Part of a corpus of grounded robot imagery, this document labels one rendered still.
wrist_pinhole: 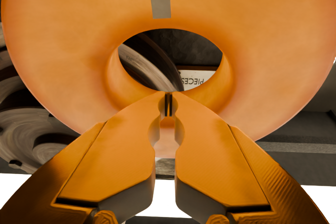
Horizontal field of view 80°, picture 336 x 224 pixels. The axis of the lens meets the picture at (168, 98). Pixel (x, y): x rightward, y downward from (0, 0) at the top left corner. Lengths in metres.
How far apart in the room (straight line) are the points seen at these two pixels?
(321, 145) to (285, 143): 0.88
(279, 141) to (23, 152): 5.59
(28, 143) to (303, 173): 8.81
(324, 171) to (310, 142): 3.39
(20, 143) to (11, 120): 0.09
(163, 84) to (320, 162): 9.35
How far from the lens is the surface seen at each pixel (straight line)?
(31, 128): 0.43
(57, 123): 0.35
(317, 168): 9.40
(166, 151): 0.16
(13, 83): 0.41
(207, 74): 0.53
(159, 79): 0.36
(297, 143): 6.02
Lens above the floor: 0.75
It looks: 45 degrees up
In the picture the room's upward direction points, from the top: 179 degrees counter-clockwise
